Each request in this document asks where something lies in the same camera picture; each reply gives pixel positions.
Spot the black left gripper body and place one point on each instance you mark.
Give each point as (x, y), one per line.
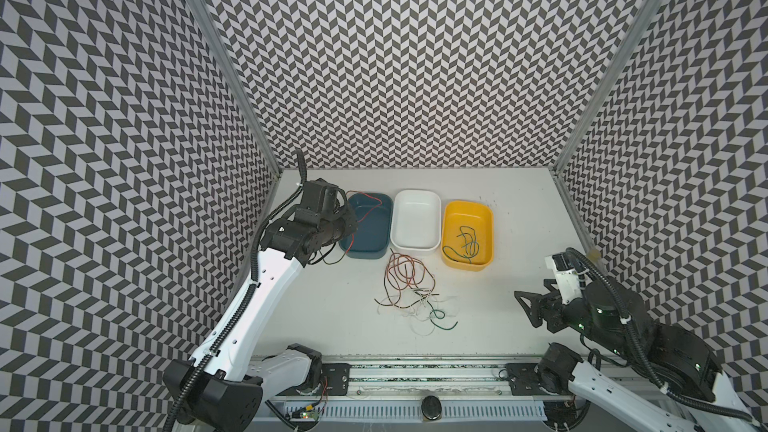
(335, 222)

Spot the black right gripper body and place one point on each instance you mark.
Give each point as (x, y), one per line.
(548, 307)

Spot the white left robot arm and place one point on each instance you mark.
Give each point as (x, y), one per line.
(217, 385)

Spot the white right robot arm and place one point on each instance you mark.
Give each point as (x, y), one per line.
(615, 319)

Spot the teal plastic bin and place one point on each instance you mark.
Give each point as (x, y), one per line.
(374, 214)

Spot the white plastic bin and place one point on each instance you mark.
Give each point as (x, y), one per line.
(416, 222)

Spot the yellow plastic bin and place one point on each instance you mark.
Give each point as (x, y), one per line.
(467, 241)

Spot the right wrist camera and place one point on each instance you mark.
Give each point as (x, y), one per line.
(567, 278)

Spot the black knob on rail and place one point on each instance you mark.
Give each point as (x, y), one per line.
(431, 408)

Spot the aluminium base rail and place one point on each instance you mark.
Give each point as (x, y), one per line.
(392, 391)

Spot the aluminium corner post left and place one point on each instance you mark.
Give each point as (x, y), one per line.
(220, 54)

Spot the aluminium corner post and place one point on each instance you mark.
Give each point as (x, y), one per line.
(647, 11)
(220, 54)

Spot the aluminium corner post right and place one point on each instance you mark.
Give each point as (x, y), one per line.
(647, 11)

